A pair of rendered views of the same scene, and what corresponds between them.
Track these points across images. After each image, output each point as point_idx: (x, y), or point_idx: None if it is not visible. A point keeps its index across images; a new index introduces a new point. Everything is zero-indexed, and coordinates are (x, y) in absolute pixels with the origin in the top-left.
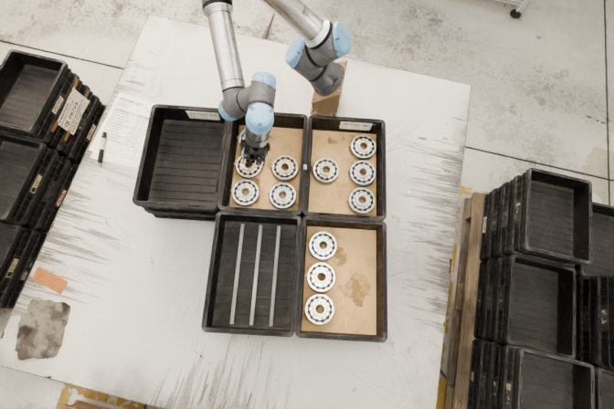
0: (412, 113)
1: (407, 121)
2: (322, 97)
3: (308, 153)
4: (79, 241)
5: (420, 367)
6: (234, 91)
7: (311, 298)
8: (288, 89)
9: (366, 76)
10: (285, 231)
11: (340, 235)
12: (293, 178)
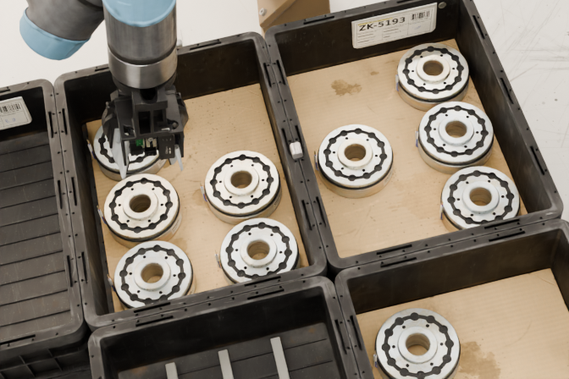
0: None
1: (522, 7)
2: None
3: (293, 118)
4: None
5: None
6: None
7: None
8: (189, 24)
9: None
10: (298, 348)
11: (455, 310)
12: (274, 204)
